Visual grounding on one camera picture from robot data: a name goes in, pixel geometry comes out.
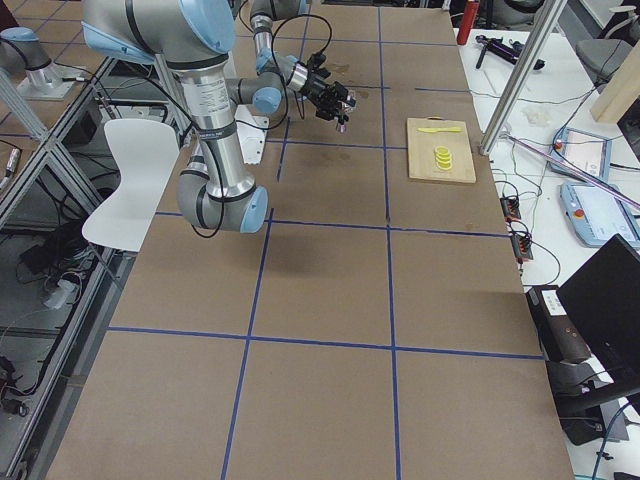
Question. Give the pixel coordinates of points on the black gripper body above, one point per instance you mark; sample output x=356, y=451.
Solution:
x=318, y=92

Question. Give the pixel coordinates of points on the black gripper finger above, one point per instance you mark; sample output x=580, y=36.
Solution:
x=340, y=93
x=339, y=114

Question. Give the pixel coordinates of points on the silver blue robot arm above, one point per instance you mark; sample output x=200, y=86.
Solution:
x=215, y=191
x=263, y=14

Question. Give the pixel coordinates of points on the bamboo cutting board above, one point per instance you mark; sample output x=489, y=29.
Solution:
x=421, y=155

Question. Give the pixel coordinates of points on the yellow plastic knife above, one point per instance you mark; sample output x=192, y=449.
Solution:
x=439, y=129

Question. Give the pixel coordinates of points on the red cylinder bottle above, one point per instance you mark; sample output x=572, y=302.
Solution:
x=467, y=22

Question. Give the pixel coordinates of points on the white plastic chair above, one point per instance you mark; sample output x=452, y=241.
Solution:
x=145, y=152

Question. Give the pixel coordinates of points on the blue teach pendant far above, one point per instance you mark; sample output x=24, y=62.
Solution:
x=587, y=151

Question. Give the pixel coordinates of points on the blue teach pendant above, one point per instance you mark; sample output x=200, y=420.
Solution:
x=587, y=151
x=596, y=216

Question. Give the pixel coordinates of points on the grey office chair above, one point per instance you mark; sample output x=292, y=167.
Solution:
x=604, y=55

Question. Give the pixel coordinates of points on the wooden plank upright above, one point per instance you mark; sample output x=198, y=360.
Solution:
x=621, y=91

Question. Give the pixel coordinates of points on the blue teach pendant near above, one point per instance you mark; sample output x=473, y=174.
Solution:
x=596, y=216

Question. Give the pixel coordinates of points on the black laptop monitor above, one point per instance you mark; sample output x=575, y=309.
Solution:
x=602, y=300

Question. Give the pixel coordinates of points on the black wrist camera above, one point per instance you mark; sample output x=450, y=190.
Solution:
x=315, y=65

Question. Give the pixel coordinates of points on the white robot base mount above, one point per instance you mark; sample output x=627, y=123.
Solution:
x=251, y=131

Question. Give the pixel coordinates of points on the aluminium frame post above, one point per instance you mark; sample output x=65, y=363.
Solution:
x=543, y=27

